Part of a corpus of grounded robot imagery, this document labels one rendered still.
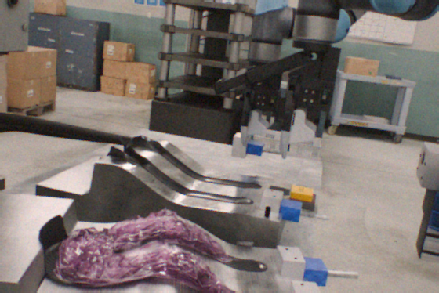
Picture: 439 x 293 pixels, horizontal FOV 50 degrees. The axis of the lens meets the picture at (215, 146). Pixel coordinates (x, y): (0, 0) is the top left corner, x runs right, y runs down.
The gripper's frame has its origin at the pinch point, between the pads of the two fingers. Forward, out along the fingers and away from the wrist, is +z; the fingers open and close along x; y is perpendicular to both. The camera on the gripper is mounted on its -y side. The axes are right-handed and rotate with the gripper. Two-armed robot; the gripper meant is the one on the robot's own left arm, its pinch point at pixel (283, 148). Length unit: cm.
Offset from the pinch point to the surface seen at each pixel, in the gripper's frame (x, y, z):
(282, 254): -18.2, 3.9, 12.7
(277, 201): -2.5, 0.7, 9.9
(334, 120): 577, 22, 80
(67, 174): 2.4, -46.1, 15.0
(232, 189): 6.2, -9.6, 12.3
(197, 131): 385, -119, 86
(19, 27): 38, -85, -13
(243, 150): 26.5, -11.6, 8.5
